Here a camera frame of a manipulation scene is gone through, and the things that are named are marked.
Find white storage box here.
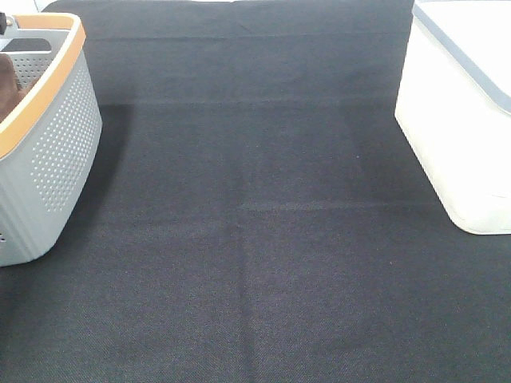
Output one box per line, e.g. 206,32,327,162
394,1,510,235

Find black table cloth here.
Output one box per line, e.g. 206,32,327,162
1,1,510,382

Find brown towels in basket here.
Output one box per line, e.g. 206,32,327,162
0,53,39,121

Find grey perforated laundry basket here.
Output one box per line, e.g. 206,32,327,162
1,13,102,266

